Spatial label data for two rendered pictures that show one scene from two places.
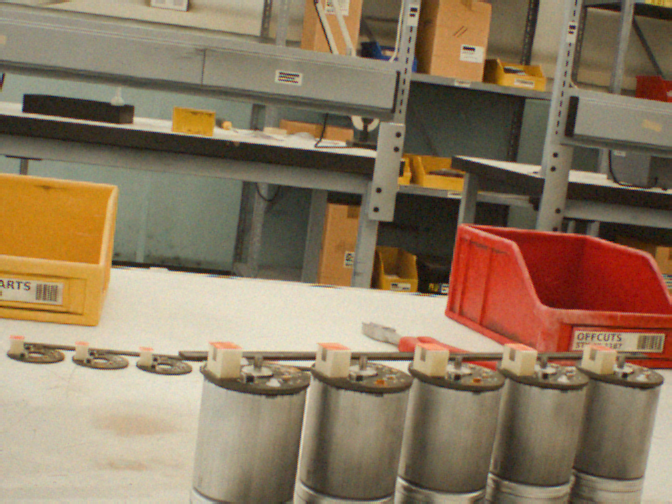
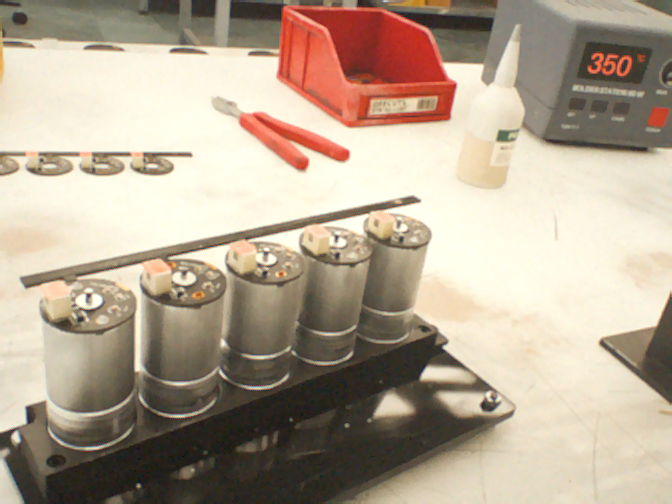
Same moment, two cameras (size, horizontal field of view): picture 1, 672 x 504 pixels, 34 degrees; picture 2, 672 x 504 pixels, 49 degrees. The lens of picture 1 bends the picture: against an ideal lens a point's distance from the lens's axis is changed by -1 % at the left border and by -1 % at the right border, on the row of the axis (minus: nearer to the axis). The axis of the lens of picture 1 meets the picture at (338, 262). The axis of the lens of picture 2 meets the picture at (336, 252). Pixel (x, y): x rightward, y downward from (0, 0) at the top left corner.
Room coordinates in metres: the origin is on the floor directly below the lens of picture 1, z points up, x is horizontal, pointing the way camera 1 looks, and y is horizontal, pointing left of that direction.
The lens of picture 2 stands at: (0.08, -0.01, 0.93)
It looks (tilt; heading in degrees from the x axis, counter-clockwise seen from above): 29 degrees down; 348
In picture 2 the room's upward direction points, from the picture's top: 9 degrees clockwise
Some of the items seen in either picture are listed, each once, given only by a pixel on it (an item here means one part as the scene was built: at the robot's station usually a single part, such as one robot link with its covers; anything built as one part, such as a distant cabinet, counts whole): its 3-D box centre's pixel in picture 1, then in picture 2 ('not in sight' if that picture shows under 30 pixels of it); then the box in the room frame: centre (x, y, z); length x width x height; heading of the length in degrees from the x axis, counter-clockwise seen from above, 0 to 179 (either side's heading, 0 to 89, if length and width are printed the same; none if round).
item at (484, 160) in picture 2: not in sight; (498, 105); (0.50, -0.19, 0.80); 0.03 x 0.03 x 0.10
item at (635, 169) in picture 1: (642, 169); not in sight; (2.99, -0.79, 0.80); 0.15 x 0.12 x 0.10; 33
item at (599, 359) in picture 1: (601, 359); (383, 224); (0.30, -0.08, 0.82); 0.01 x 0.01 x 0.01; 29
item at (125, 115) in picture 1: (79, 108); not in sight; (2.71, 0.68, 0.77); 0.24 x 0.16 x 0.04; 89
